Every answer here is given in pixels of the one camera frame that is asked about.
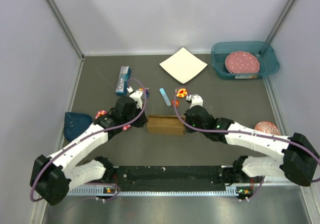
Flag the orange plush flower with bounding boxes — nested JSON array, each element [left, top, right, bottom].
[[176, 87, 188, 98]]

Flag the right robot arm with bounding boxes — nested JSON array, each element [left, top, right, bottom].
[[184, 105, 320, 187]]

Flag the white square plate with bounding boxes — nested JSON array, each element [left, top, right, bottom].
[[159, 47, 208, 84]]

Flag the blue toothpaste box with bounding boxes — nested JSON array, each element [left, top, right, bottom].
[[115, 66, 131, 96]]

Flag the light blue stick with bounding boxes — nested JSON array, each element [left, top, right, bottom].
[[159, 88, 172, 107]]

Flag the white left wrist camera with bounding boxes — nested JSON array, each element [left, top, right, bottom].
[[127, 86, 145, 109]]

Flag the teal plastic bin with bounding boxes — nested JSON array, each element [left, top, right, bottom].
[[211, 41, 280, 80]]

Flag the orange red small toy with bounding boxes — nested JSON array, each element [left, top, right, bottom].
[[171, 100, 180, 107]]

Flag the rainbow plush flower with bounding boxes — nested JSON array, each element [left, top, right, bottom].
[[144, 88, 150, 98]]

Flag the pink patterned bowl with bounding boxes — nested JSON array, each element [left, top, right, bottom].
[[254, 121, 281, 136]]

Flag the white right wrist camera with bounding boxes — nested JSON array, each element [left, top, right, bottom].
[[186, 94, 204, 109]]

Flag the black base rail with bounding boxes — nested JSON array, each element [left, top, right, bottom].
[[92, 165, 262, 191]]

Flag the dark blue dish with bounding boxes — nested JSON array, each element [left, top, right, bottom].
[[63, 112, 93, 142]]

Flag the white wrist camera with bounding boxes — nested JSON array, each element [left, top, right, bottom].
[[186, 94, 204, 109], [127, 86, 145, 109]]

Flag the pink dotted plate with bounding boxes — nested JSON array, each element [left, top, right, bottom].
[[224, 51, 260, 74]]

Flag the pink plush flower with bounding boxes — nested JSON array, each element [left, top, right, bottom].
[[95, 110, 107, 119], [122, 124, 131, 131]]

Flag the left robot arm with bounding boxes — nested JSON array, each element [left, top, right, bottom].
[[30, 94, 147, 206]]

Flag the white cable duct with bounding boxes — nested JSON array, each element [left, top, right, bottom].
[[67, 185, 252, 197]]

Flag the brown cardboard box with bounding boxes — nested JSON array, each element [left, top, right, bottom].
[[147, 115, 185, 136]]

